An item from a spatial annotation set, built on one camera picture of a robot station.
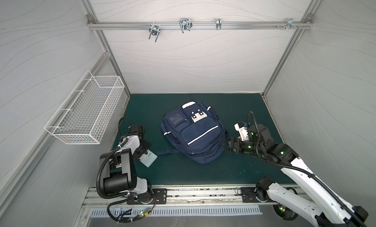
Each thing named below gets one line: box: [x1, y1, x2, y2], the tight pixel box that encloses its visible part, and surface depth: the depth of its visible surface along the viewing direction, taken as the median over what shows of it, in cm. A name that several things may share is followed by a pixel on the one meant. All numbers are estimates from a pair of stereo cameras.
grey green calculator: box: [138, 149, 159, 168], surface depth 87 cm
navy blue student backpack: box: [156, 101, 227, 165], surface depth 92 cm
